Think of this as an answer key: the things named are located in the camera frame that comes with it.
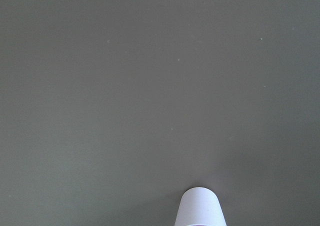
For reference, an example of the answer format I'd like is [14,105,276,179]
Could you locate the pink cup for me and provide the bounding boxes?
[174,187,227,226]

